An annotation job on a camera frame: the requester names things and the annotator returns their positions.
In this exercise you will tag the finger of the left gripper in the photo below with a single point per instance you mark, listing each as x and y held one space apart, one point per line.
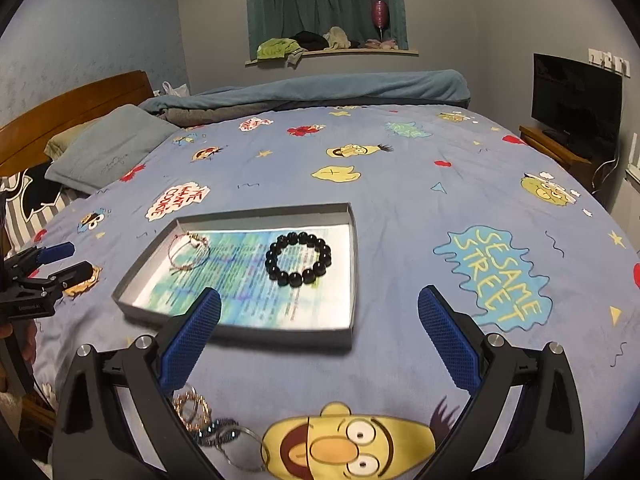
56 252
60 279

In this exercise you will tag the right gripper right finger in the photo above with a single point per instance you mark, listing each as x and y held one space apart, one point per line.
479 368

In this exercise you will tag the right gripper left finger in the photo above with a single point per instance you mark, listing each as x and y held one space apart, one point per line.
154 372

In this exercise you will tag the thin silver bangle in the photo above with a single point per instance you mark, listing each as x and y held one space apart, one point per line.
242 448

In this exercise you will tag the black white striped pillow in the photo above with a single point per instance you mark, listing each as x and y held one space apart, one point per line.
31 203

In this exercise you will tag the grey shallow box tray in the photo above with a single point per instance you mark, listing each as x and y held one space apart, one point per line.
293 259

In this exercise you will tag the wooden headboard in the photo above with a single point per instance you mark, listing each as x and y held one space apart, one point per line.
23 140

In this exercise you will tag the olive yellow pillow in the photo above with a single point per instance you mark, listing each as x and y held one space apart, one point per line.
58 144

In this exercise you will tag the grey-green pillow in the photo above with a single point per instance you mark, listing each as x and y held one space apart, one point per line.
109 148

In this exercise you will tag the printed paper tray liner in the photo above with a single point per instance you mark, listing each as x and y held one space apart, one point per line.
233 263

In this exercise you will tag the Sesame Street blue bedsheet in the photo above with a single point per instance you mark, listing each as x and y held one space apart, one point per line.
440 197

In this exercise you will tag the folded teal blanket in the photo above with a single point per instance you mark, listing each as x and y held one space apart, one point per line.
413 88

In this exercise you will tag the white plastic bag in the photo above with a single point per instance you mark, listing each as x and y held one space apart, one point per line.
180 91

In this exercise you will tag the wooden TV stand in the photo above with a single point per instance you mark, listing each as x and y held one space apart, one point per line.
583 169

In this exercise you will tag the black flat television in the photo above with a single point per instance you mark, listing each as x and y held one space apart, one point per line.
580 100

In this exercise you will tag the green cloth on sill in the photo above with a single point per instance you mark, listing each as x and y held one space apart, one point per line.
280 49

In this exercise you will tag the wooden window sill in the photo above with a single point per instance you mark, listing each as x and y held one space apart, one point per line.
341 52

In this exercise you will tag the pink cloth on sill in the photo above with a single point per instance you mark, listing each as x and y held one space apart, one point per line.
384 45

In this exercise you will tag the black cloth on sill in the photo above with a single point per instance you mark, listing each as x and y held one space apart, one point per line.
310 41

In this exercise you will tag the beige cloth on sill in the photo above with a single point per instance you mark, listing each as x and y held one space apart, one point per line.
336 39

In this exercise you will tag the pink balloon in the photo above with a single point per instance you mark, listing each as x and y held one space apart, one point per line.
379 16

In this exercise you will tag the white wall hook rack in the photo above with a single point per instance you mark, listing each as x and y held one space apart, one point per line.
607 61

